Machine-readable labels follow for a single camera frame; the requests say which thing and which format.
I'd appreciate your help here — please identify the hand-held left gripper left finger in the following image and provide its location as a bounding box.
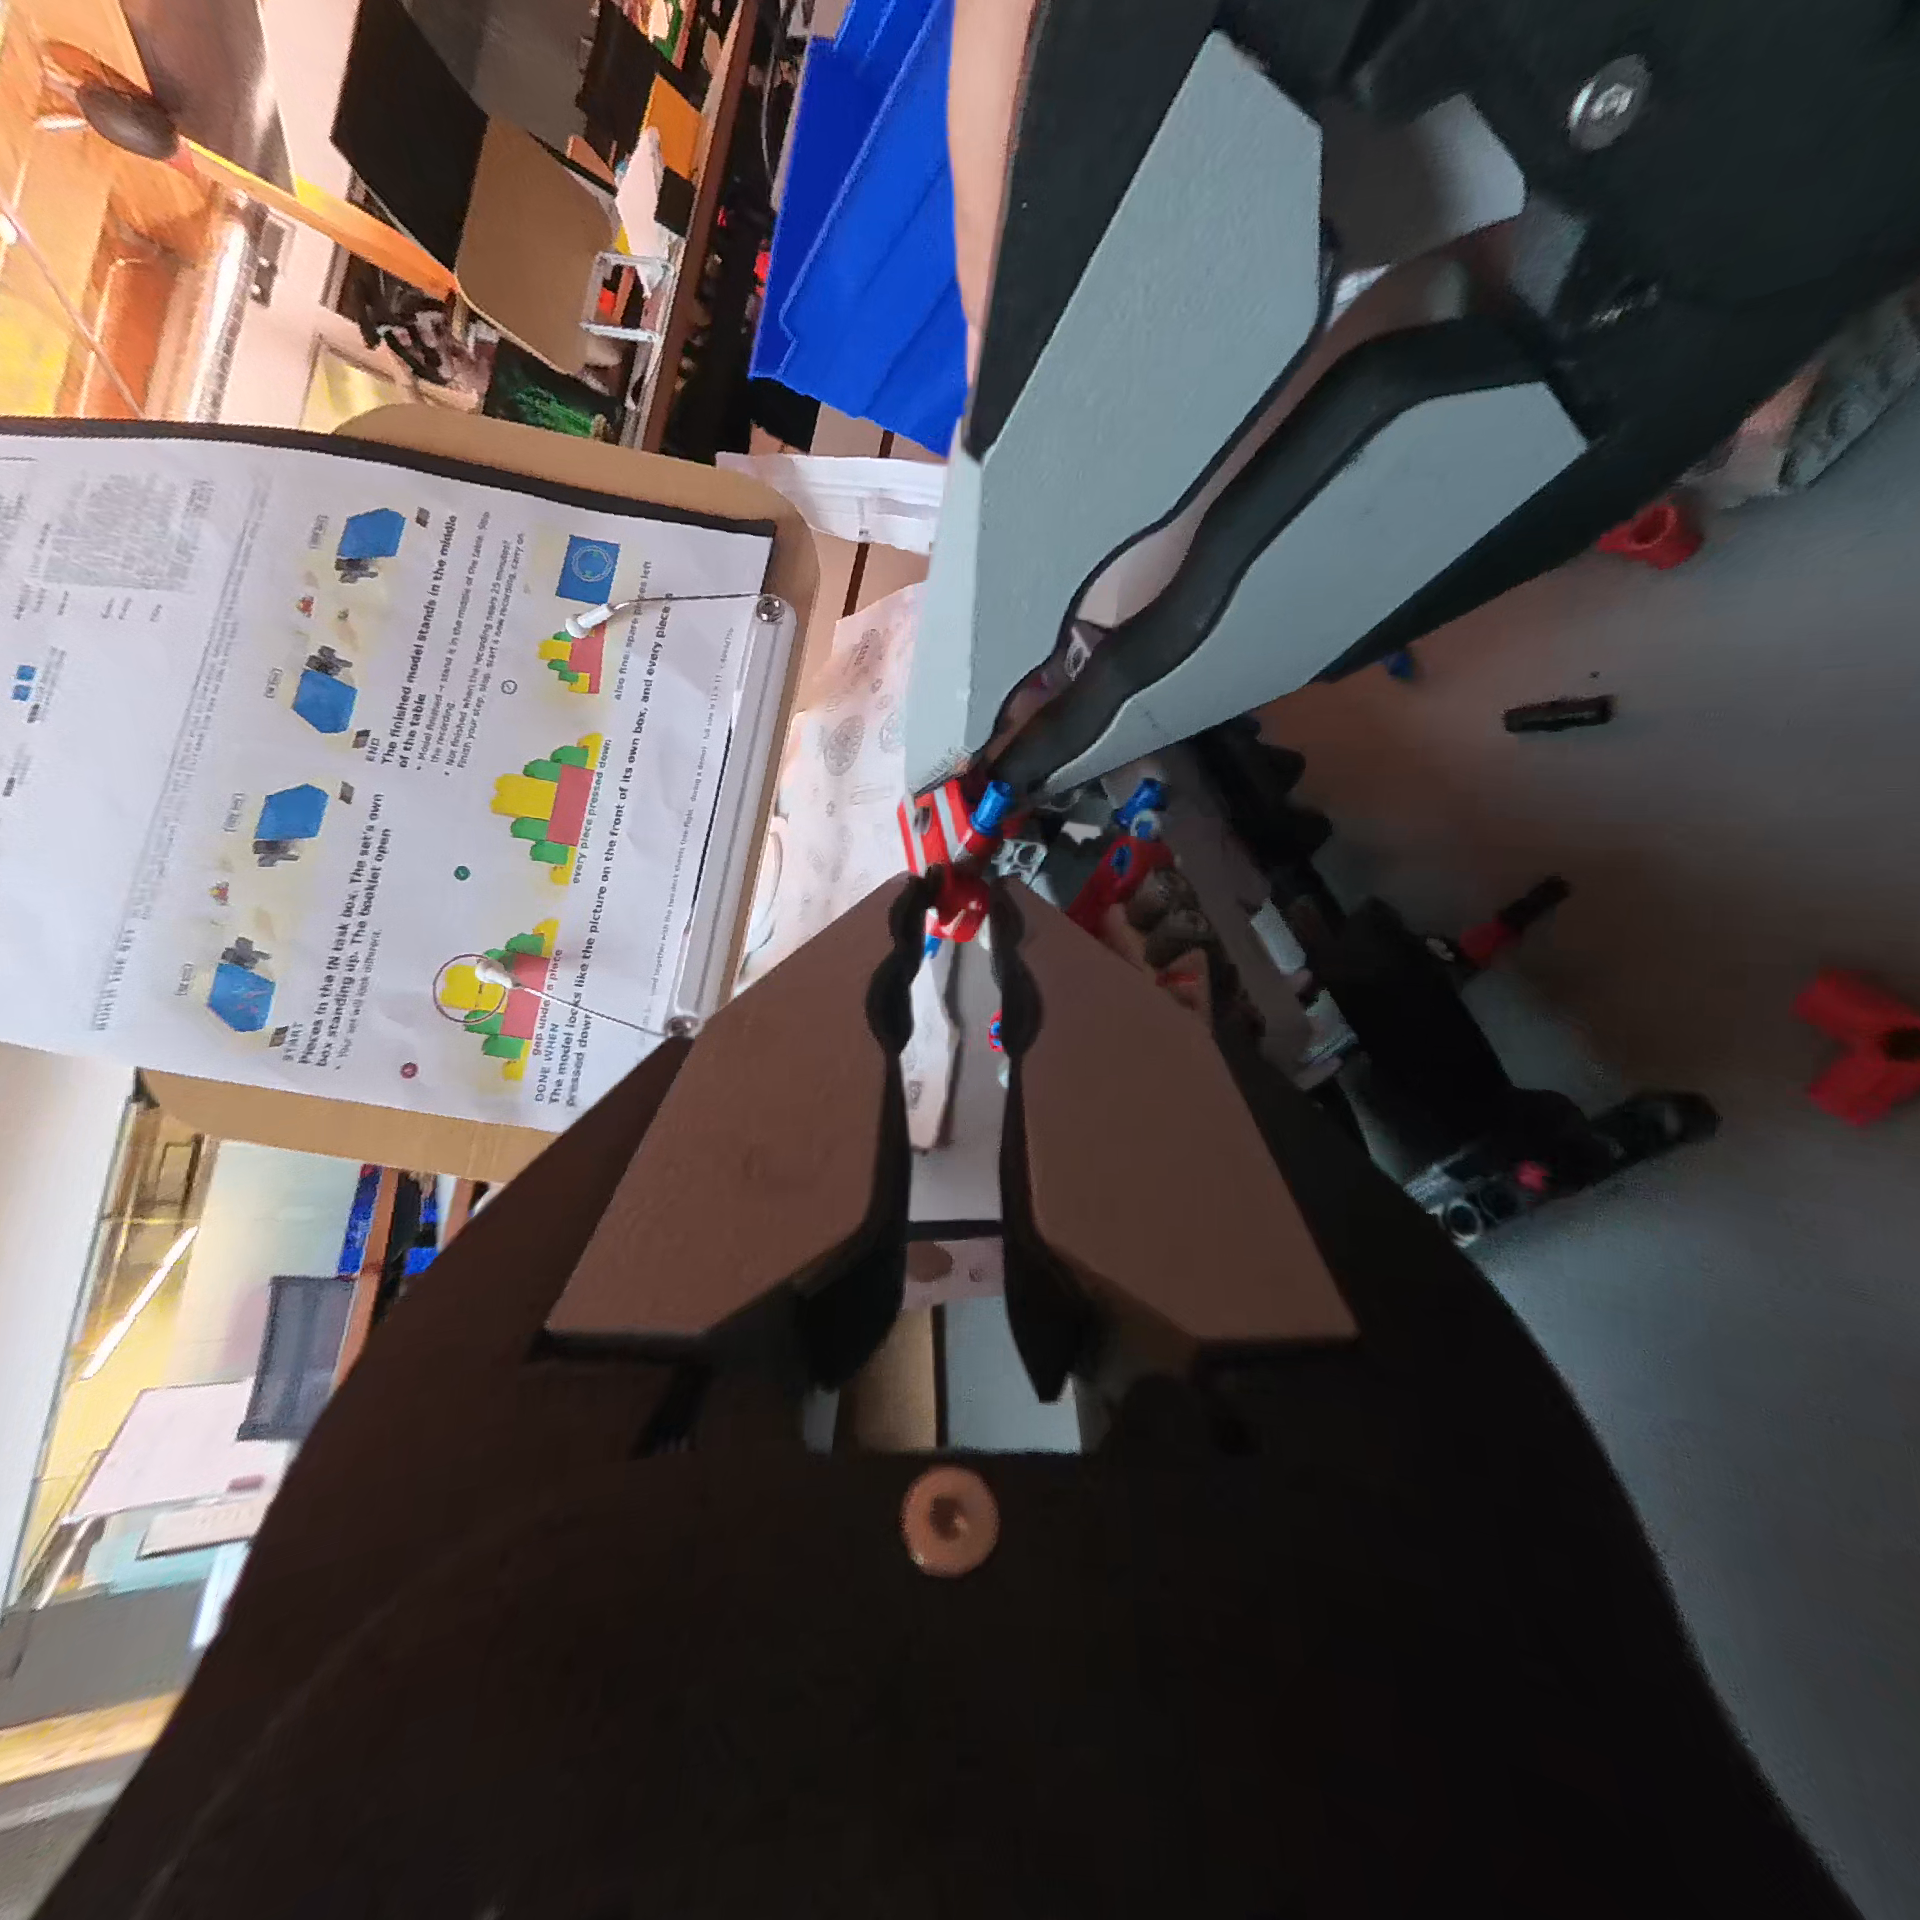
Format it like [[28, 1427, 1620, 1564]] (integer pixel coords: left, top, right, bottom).
[[542, 878, 919, 1392]]

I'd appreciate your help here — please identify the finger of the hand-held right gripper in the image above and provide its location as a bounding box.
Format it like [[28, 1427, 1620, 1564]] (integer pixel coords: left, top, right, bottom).
[[997, 318, 1594, 799], [904, 29, 1334, 799]]

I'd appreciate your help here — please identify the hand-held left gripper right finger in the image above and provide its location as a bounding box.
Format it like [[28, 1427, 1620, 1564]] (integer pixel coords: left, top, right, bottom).
[[987, 878, 1360, 1407]]

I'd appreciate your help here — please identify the red grey lego vehicle model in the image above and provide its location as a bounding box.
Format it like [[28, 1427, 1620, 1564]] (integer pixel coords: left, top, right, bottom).
[[899, 717, 1720, 1252]]

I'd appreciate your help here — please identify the small red lego piece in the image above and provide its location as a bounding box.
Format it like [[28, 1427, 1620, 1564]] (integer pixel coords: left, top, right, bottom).
[[1594, 503, 1701, 570], [1792, 965, 1920, 1129]]

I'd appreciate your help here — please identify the blue plastic bin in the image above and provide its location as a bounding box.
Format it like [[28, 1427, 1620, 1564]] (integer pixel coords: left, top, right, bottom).
[[743, 0, 976, 460]]

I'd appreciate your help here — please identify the printed paper bag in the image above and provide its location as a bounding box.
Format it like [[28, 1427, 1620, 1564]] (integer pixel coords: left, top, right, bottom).
[[771, 585, 942, 965]]

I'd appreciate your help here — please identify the white sheet on metal stand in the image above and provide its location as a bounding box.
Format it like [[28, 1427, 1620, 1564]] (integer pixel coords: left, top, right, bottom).
[[0, 405, 821, 1187]]

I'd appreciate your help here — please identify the black computer monitor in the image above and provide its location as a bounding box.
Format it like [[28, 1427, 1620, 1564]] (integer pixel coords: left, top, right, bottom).
[[329, 0, 596, 186]]

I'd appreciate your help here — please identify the black round ceiling fixture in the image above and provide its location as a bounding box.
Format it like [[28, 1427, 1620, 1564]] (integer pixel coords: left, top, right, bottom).
[[70, 78, 185, 159]]

